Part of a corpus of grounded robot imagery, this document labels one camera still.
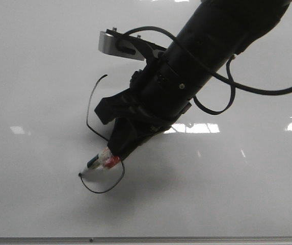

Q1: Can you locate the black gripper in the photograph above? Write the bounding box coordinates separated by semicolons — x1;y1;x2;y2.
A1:
94;45;207;160

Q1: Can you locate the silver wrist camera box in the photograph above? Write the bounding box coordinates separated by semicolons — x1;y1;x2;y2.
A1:
98;27;167;62

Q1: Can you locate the aluminium whiteboard bottom frame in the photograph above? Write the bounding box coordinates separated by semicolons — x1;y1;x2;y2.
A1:
0;236;292;244

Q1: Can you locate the black flat strap cable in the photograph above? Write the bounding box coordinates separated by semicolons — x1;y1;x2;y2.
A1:
193;55;237;115

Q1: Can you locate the white black whiteboard marker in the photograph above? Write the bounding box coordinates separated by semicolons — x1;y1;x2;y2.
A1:
78;147;121;177

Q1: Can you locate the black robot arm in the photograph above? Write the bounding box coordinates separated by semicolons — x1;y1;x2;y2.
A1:
95;1;289;160

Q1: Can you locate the black camera cable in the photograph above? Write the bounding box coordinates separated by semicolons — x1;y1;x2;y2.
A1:
117;25;292;97

